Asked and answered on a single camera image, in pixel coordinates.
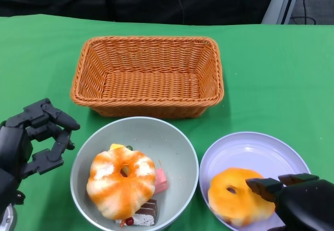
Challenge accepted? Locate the green tablecloth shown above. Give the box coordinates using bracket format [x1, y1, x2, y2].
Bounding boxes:
[0, 14, 334, 231]

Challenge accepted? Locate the grey round bowl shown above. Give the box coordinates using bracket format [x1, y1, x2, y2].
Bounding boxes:
[69, 116, 199, 231]

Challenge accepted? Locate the pink cake slice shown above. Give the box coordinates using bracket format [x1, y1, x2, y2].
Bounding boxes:
[154, 167, 169, 193]

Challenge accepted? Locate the black floor cable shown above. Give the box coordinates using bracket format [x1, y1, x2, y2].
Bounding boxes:
[290, 0, 318, 25]

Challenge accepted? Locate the grey metal stand leg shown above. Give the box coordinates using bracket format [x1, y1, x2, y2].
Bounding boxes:
[262, 0, 306, 25]

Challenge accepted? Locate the chocolate striped cake slice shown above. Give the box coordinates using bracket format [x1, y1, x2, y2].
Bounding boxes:
[114, 199, 159, 227]

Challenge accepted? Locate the yellow cake piece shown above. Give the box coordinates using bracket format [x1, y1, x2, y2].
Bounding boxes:
[109, 143, 134, 152]

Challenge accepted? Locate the orange wicker basket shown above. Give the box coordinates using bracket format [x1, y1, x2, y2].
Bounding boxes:
[70, 36, 225, 119]

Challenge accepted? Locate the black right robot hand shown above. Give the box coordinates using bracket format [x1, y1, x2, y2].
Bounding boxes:
[245, 172, 334, 231]

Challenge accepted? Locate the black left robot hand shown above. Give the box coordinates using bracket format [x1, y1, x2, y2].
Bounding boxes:
[0, 97, 81, 181]

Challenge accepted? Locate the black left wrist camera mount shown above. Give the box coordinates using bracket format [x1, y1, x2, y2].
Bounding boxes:
[0, 167, 27, 205]

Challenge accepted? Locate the orange white pumpkin bread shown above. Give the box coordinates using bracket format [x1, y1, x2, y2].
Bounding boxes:
[86, 147, 157, 220]

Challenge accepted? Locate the white round plate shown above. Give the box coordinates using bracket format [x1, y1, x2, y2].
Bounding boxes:
[199, 131, 313, 231]

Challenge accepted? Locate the plain orange bread ring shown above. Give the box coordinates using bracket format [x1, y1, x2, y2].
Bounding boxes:
[208, 167, 276, 227]

